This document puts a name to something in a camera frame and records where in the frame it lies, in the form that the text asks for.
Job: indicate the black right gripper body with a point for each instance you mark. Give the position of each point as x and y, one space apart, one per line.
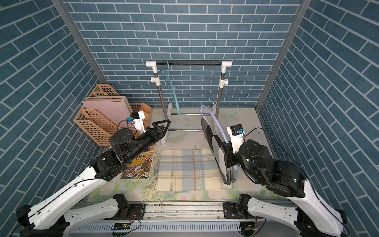
230 157

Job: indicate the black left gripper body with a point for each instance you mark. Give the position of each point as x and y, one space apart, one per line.
147 138

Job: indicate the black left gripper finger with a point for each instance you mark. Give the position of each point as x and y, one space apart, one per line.
165 123
160 131

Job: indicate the black white checkered scarf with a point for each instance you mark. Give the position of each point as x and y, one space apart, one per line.
214 143

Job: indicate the light blue clothes hanger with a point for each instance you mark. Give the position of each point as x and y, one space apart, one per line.
211 117

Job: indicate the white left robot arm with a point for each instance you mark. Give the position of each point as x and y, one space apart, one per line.
56 216

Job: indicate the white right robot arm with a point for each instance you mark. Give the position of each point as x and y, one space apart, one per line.
310 217

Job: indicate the pastel plaid scarf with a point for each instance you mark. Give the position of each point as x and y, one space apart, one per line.
187 175

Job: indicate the green clothes hanger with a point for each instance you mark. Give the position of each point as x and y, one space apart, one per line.
167 78

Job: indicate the yellow comic book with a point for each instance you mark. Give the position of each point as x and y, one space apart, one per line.
140 167

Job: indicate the white steel clothes rack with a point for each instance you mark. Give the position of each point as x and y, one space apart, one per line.
197 82

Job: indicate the pink pressure file folder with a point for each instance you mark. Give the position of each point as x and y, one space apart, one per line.
115 117

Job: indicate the orange plastic file organizer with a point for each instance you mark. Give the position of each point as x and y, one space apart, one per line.
98 127

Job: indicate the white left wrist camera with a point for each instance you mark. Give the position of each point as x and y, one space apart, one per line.
137 120

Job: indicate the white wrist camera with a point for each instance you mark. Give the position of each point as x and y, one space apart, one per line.
137 120
237 135

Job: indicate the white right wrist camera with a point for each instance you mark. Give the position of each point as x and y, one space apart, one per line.
237 135

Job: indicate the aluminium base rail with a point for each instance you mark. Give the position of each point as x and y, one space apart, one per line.
174 216

